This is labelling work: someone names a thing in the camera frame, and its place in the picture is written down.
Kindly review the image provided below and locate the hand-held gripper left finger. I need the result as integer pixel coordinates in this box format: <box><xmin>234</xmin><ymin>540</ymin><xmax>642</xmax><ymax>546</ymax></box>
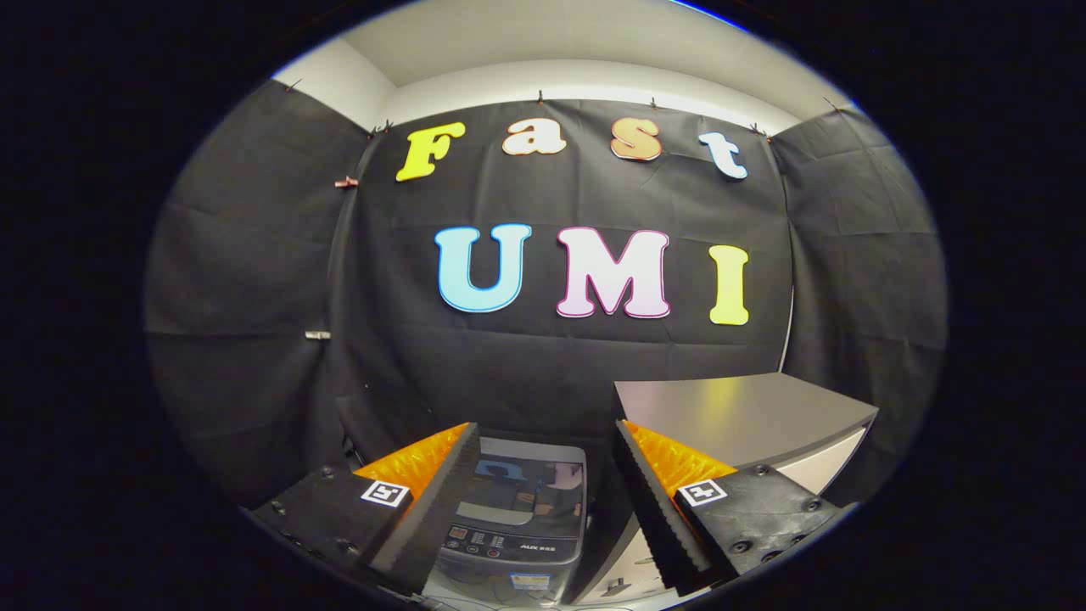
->
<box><xmin>246</xmin><ymin>422</ymin><xmax>482</xmax><ymax>597</ymax></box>

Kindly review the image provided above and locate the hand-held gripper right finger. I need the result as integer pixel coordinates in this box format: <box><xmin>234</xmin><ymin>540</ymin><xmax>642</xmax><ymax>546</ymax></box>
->
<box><xmin>614</xmin><ymin>418</ymin><xmax>858</xmax><ymax>597</ymax></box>

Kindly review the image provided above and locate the grey top-load washing machine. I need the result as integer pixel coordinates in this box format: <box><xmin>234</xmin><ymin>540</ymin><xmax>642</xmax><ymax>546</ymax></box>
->
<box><xmin>420</xmin><ymin>436</ymin><xmax>591</xmax><ymax>608</ymax></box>

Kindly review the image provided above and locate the black backdrop cloth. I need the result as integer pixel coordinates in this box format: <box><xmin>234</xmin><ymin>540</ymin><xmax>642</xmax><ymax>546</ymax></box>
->
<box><xmin>144</xmin><ymin>79</ymin><xmax>948</xmax><ymax>510</ymax></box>

